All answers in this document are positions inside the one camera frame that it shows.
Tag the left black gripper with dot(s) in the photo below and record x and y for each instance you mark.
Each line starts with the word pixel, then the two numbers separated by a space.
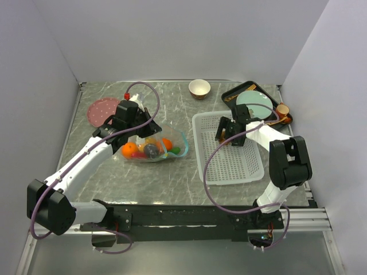
pixel 152 129

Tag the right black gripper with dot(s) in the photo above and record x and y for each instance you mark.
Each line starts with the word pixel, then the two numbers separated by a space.
pixel 225 123

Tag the orange tangerine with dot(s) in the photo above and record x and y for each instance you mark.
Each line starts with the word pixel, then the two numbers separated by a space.
pixel 165 145
pixel 128 149

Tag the yellow orange mango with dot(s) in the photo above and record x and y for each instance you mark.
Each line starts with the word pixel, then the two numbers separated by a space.
pixel 149 140

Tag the dark purple mangosteen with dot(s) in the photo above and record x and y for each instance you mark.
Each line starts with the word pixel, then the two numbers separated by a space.
pixel 151 151

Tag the clear zip top bag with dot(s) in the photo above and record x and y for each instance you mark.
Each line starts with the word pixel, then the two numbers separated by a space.
pixel 177 138

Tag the green chili pepper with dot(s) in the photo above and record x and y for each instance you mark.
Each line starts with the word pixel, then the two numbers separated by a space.
pixel 175 150

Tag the brown kiwi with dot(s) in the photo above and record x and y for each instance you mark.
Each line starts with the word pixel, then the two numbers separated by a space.
pixel 222 138

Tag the red chili pepper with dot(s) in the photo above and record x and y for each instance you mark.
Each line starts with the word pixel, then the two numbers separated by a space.
pixel 139 155

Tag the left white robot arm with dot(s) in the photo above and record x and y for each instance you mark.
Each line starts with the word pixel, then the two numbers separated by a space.
pixel 48 201

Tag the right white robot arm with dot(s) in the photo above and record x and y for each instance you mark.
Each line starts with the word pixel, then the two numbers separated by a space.
pixel 289 162

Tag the light green plate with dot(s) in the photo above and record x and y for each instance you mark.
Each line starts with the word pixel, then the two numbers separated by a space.
pixel 248 97

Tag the pink dotted plate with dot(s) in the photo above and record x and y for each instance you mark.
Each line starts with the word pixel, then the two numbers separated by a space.
pixel 101 109

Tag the white plastic basket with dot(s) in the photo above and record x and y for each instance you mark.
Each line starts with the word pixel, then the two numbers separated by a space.
pixel 230 165

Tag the wooden spoon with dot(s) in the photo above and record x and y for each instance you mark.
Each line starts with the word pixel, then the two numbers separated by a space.
pixel 277 122

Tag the wooden chopsticks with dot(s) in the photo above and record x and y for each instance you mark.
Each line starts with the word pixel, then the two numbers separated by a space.
pixel 234 94

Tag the black tray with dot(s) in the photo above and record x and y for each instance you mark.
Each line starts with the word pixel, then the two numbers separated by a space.
pixel 275 103

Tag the white ceramic bowl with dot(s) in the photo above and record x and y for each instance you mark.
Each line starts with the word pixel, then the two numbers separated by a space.
pixel 199 89

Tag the small brown cup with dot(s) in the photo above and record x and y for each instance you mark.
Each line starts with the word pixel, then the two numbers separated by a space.
pixel 282 110

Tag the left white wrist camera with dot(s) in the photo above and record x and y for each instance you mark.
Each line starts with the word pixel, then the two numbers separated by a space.
pixel 136 98

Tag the black base frame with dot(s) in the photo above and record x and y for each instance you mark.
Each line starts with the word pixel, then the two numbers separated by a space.
pixel 144 223

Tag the aluminium rail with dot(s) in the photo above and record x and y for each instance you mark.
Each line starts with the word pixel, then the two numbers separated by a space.
pixel 301 220

